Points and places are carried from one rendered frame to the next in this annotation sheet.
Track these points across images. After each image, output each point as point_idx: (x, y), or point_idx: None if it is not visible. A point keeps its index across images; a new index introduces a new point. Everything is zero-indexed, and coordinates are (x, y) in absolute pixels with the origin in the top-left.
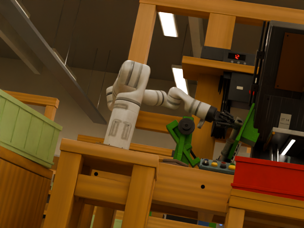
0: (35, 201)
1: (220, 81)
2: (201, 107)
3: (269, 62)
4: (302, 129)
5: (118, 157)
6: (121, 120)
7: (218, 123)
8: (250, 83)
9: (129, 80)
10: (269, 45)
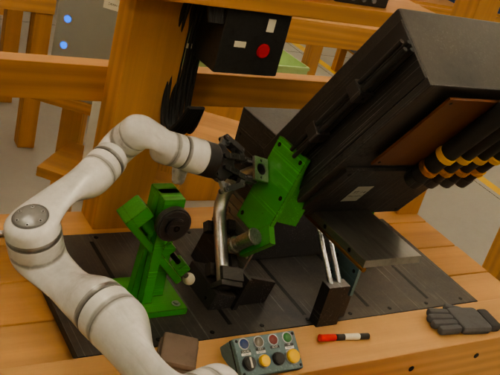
0: None
1: (186, 3)
2: (193, 161)
3: (385, 131)
4: (378, 197)
5: None
6: None
7: (228, 191)
8: (261, 33)
9: None
10: (404, 110)
